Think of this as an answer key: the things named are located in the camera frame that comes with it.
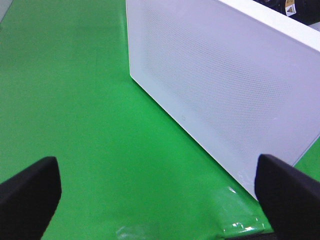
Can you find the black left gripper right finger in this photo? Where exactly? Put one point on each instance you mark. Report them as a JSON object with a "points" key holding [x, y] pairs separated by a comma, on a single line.
{"points": [[289, 198]]}

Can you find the white microwave door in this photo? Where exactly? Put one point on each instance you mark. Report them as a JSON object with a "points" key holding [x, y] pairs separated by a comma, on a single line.
{"points": [[241, 79]]}

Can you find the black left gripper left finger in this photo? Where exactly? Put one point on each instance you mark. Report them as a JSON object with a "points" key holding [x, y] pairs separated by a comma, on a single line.
{"points": [[29, 200]]}

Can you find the clear adhesive tape strip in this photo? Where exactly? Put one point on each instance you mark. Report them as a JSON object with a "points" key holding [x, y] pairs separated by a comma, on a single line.
{"points": [[237, 213]]}

